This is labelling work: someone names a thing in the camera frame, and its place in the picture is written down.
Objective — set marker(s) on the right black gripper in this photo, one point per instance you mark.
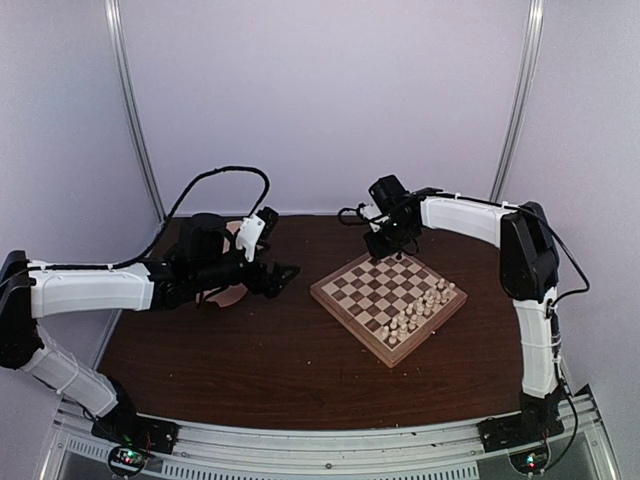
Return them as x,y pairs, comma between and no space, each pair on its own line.
380,250

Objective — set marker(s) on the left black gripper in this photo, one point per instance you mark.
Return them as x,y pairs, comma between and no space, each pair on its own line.
274,285

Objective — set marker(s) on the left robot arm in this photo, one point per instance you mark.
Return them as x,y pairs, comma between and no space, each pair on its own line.
206,260

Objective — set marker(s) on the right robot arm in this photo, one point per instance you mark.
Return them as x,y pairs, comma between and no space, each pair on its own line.
528,271

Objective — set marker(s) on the wooden chess board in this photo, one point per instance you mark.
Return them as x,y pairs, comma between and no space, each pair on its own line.
365,293

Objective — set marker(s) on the white chess pieces group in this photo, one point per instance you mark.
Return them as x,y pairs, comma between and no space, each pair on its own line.
423,314

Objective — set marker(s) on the left circuit board with LEDs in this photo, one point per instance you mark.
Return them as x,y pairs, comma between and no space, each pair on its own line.
124,459

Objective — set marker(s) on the circuit board with leds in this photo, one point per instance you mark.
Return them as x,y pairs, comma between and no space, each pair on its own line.
124,459
530,462

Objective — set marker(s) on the right circuit board with LEDs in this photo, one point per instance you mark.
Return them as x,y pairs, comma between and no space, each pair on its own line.
530,462

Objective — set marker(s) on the pink double pet bowl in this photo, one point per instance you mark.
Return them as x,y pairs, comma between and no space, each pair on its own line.
232,294

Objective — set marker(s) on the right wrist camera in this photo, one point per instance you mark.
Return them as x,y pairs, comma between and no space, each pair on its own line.
371,215

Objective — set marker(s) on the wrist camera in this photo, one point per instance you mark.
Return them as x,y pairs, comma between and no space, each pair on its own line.
253,229
371,215

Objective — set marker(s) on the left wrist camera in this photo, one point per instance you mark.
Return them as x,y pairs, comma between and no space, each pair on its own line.
253,229

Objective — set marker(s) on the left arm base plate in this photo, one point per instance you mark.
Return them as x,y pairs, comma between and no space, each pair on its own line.
141,433

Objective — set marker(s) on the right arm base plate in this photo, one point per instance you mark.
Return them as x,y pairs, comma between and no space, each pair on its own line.
509,432

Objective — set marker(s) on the right aluminium frame post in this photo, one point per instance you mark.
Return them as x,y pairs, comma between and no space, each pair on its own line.
527,69

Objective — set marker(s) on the aluminium frame post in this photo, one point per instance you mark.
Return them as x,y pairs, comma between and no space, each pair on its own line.
116,32
527,69

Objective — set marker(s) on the front aluminium rail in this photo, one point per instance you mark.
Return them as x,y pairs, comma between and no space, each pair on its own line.
441,451

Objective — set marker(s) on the left aluminium frame post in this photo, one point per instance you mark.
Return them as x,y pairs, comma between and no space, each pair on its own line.
116,32

